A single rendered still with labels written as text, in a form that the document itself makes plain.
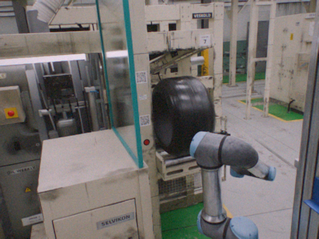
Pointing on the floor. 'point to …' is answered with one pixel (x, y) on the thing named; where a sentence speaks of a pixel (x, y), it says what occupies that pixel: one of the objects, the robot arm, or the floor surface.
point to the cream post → (145, 104)
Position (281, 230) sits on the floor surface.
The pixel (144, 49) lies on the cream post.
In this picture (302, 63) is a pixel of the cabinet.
